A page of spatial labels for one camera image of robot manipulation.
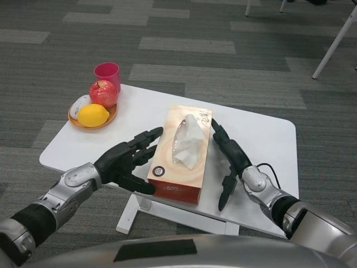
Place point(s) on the white tissue sheet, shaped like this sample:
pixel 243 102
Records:
pixel 192 136

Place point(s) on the white table base frame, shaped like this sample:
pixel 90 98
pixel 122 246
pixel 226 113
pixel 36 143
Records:
pixel 131 212

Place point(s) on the white computer mouse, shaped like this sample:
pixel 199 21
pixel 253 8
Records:
pixel 78 107

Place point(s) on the yellow lemon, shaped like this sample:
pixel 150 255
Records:
pixel 93 115

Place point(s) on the pink plastic cup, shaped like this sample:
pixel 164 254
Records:
pixel 108 74

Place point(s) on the white desk leg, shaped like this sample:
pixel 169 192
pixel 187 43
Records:
pixel 248 7
pixel 283 5
pixel 333 48

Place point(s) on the silver robot chest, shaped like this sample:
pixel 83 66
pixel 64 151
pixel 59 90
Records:
pixel 223 251

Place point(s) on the orange round plate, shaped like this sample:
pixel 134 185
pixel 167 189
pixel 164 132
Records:
pixel 113 114

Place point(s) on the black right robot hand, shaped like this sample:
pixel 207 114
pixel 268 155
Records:
pixel 237 153

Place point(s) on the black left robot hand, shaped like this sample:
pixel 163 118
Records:
pixel 117 159

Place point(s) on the beige and red tissue box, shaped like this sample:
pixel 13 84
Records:
pixel 164 156

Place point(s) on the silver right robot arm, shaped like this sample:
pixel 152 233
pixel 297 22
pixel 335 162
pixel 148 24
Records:
pixel 256 181

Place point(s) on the red apple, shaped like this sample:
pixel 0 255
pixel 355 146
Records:
pixel 103 93

